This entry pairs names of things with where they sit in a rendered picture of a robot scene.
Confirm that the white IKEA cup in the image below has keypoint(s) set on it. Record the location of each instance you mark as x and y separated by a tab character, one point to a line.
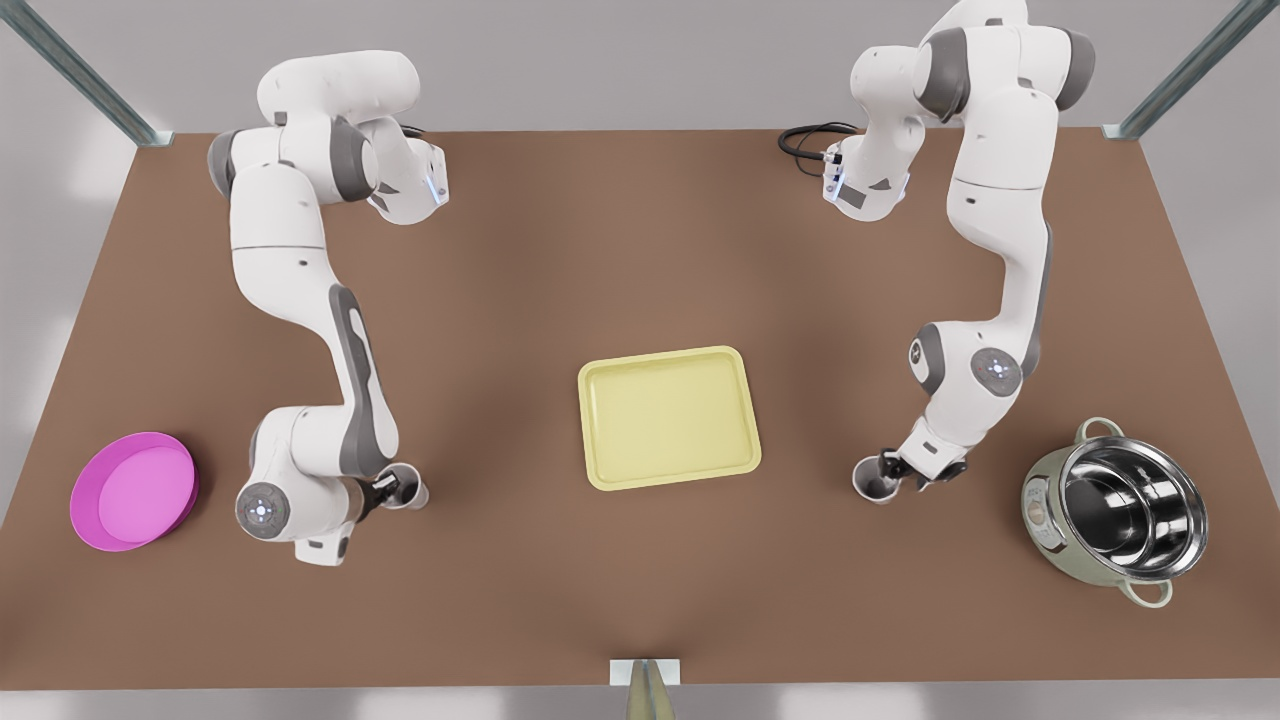
410	487
873	482

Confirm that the silver frame post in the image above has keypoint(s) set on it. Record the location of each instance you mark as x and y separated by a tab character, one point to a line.
80	75
645	685
1190	70

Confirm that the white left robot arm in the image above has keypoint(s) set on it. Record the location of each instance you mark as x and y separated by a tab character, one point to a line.
1000	200

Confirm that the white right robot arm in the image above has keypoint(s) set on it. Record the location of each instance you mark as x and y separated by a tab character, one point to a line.
272	250

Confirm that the pink round bowl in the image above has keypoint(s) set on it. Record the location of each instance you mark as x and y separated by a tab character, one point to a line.
135	492

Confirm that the yellow rectangular tray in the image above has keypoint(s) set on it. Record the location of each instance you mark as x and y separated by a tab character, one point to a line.
668	418

